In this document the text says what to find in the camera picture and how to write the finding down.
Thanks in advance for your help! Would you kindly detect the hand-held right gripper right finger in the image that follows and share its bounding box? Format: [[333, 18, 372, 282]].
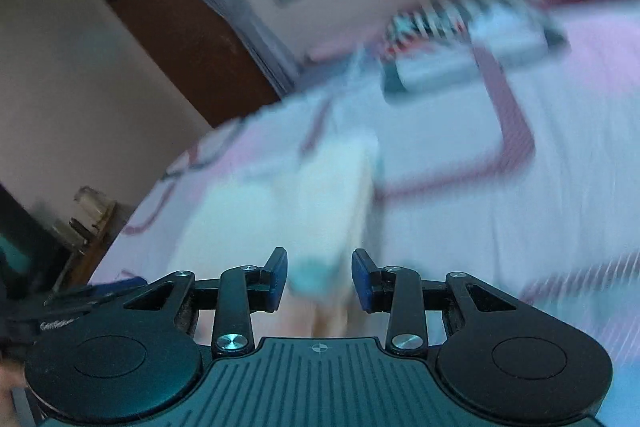
[[351, 248, 518, 356]]

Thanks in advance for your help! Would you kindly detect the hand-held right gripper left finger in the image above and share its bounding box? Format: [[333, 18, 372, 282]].
[[122, 247, 289, 356]]

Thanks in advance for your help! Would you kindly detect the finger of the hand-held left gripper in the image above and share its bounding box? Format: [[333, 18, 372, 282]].
[[42, 276, 151, 308]]

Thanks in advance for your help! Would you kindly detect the cream small garment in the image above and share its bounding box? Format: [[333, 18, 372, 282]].
[[180, 127, 386, 339]]

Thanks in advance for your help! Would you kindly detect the wooden nightstand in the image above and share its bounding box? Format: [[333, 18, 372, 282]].
[[52, 202, 133, 290]]

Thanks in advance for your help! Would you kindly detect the pale item on nightstand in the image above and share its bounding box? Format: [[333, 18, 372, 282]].
[[72, 186, 113, 228]]

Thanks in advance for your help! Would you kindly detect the pink patterned bed sheet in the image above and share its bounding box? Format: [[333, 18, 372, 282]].
[[87, 0, 640, 339]]

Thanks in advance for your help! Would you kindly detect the striped pillow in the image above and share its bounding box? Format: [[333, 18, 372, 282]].
[[382, 0, 506, 58]]

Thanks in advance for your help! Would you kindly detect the grey curtain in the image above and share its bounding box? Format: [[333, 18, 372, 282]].
[[145, 0, 311, 100]]

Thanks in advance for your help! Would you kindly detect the brown wooden door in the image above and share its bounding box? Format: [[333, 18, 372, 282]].
[[92, 0, 282, 128]]

